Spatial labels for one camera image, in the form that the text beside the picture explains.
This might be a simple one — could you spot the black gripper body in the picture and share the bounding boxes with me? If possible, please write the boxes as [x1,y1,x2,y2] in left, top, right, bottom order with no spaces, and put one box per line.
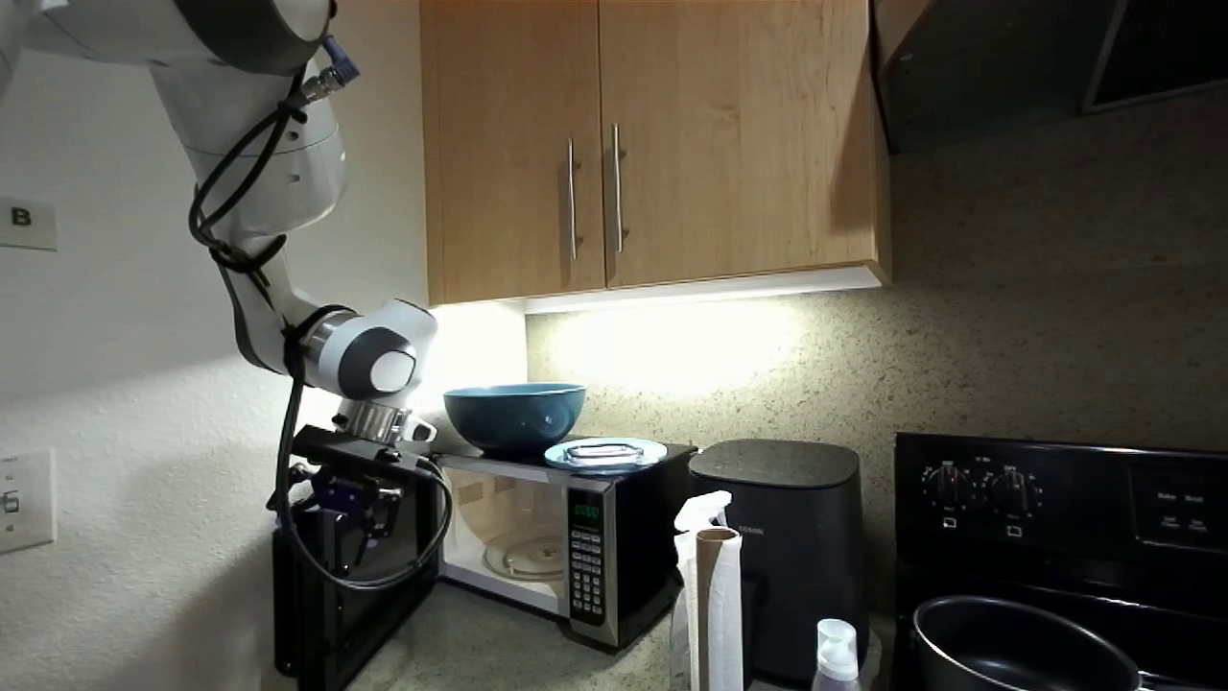
[270,428,443,552]

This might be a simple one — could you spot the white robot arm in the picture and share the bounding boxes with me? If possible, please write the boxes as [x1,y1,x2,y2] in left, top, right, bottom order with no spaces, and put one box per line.
[0,0,437,410]

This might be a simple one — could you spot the silver microwave oven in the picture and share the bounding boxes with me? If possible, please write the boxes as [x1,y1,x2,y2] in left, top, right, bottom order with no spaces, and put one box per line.
[443,447,694,648]

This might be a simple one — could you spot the blue mixing bowl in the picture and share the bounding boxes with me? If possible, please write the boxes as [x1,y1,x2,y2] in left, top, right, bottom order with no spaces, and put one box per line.
[446,383,584,457]

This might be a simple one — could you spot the blue rimmed plate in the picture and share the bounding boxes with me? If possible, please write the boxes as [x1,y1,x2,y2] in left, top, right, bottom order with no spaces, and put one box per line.
[544,438,670,478]

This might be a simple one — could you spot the paper towel roll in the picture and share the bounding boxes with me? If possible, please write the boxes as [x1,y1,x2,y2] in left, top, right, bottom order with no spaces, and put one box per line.
[675,493,750,691]

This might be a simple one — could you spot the wooden upper cabinet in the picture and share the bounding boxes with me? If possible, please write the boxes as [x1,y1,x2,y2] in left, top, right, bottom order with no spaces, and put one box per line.
[419,0,891,304]

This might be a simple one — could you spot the black air fryer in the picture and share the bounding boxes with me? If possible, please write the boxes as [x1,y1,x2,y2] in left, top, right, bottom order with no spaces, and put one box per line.
[693,438,864,688]

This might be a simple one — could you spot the clear spray bottle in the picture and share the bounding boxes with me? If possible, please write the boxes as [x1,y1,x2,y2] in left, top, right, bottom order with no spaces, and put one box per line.
[812,617,861,691]

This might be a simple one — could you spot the black frying pan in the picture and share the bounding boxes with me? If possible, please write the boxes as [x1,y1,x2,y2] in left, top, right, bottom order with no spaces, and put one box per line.
[910,594,1142,691]

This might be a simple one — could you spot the range hood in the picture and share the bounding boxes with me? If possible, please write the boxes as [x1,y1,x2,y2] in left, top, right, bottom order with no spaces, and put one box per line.
[873,0,1228,153]

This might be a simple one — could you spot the black electric stove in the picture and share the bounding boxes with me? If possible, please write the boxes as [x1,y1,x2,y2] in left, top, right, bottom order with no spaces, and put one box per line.
[891,436,1228,691]

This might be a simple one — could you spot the white wall outlet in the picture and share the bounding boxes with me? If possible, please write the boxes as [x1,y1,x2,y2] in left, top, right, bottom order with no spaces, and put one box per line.
[0,451,57,552]

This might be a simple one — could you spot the right cabinet handle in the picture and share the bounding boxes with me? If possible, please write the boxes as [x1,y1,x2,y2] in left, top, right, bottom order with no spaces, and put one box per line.
[609,125,627,267]

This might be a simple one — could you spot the cabinet handle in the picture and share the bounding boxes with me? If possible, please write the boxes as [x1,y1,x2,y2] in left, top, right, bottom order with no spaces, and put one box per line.
[609,125,627,267]
[565,140,584,268]

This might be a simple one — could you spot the left cabinet handle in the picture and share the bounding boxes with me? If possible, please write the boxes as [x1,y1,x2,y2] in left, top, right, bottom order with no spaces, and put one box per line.
[565,140,584,268]

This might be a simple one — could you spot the wall light switch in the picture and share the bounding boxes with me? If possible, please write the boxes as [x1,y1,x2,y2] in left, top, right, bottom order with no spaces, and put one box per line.
[0,196,57,255]

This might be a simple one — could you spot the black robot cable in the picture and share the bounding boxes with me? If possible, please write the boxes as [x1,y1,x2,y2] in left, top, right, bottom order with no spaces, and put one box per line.
[187,0,459,594]

